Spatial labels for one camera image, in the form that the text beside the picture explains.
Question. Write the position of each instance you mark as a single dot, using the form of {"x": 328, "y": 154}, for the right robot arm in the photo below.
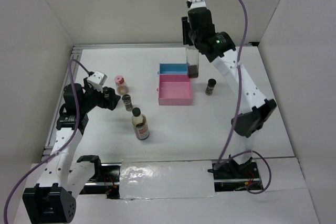
{"x": 253, "y": 108}

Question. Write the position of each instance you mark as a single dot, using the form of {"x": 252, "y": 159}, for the black round cap jar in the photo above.
{"x": 106, "y": 93}

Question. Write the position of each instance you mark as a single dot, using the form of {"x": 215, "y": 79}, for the square glass bottle gold spout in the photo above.
{"x": 192, "y": 61}

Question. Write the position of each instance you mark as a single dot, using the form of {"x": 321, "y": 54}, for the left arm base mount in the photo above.
{"x": 106, "y": 184}

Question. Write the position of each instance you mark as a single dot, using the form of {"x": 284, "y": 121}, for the blue plastic bin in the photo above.
{"x": 172, "y": 68}

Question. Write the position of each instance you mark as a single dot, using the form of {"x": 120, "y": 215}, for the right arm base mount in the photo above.
{"x": 234, "y": 177}

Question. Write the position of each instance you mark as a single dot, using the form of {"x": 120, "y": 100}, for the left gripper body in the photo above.
{"x": 94, "y": 96}

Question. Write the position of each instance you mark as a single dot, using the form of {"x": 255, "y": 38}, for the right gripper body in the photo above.
{"x": 189, "y": 36}

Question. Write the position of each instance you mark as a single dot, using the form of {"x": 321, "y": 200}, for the pink cap spice jar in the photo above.
{"x": 121, "y": 86}

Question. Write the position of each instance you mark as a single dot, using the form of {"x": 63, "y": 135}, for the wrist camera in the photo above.
{"x": 192, "y": 4}
{"x": 97, "y": 80}

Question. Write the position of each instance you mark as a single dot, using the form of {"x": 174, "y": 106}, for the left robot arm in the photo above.
{"x": 53, "y": 198}

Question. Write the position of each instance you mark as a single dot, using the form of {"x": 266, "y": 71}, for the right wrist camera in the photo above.
{"x": 192, "y": 4}

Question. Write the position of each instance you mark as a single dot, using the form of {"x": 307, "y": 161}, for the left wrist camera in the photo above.
{"x": 97, "y": 80}

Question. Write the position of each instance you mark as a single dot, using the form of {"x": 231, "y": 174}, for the pink plastic bin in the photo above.
{"x": 174, "y": 89}

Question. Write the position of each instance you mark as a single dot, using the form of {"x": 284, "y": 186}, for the small black pepper shaker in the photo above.
{"x": 126, "y": 99}

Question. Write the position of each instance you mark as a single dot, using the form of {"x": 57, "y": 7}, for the black cap spice jar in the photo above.
{"x": 210, "y": 86}

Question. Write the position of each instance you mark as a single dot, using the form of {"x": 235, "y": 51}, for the soy sauce bottle red label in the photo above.
{"x": 140, "y": 125}

